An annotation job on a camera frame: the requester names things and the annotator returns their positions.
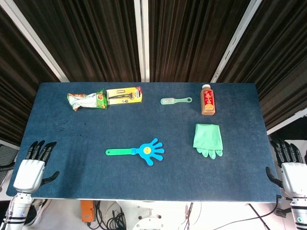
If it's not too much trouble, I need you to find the orange device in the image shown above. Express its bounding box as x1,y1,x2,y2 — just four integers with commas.
80,200,96,223

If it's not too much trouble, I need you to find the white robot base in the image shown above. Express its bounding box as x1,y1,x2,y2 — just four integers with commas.
131,201,166,230

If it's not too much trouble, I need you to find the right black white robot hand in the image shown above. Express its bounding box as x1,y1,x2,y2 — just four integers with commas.
265,138,307,198

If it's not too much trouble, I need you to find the black cable bundle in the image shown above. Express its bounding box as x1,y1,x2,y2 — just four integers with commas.
87,200,131,230

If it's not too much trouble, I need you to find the crumpled green snack bag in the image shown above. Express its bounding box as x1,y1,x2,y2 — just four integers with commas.
67,88,108,112

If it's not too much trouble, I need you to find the green rubber glove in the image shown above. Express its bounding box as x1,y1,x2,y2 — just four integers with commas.
196,147,223,160

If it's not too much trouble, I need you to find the dark brown curtain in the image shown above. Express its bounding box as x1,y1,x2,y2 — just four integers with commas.
0,0,307,147

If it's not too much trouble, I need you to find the yellow razor blister pack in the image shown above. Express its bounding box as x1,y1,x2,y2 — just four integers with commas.
106,86,143,105

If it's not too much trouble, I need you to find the black and white shoe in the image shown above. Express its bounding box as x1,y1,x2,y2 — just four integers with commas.
25,198,52,226

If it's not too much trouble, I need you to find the folded green cloth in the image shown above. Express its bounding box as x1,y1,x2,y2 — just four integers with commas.
193,123,224,151

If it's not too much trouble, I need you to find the blue hand clapper green handle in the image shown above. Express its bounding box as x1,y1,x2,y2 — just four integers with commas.
105,138,165,166

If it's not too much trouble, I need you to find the white frame post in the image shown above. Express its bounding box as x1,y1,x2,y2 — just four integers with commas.
0,0,70,83
133,0,151,83
266,107,307,135
210,0,264,83

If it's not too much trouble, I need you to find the light green brush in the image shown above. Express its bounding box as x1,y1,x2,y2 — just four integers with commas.
160,96,193,105

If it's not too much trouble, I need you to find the blue table cover cloth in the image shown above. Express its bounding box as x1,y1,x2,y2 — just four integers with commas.
6,82,282,203

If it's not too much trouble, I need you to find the brown drink bottle red label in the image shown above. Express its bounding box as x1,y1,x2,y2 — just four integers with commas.
200,84,216,116

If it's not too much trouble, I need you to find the thin black cable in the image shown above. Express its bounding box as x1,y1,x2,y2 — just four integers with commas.
213,203,273,230

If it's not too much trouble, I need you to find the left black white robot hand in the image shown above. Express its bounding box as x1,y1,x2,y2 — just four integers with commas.
13,140,60,194

